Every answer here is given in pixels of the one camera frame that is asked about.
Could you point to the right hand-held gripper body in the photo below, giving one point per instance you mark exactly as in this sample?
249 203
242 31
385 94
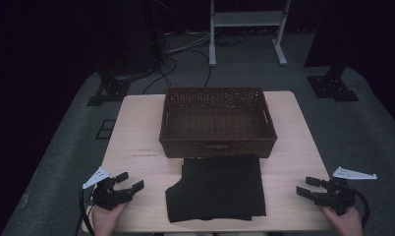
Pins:
339 196

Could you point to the white metal stand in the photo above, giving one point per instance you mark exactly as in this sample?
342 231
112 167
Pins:
248 19

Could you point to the black stand base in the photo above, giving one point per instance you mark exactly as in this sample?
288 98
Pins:
333 86
115 88

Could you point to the black cloth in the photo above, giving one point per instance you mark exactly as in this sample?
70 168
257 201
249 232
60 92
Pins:
218 190

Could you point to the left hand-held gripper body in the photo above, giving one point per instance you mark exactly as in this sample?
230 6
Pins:
110 196

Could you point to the person's left hand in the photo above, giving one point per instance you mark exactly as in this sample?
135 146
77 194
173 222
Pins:
107 219

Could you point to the person's right hand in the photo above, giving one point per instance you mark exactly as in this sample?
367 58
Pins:
346 223

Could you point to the brown woven basket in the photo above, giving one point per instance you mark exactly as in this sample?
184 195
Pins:
217 128

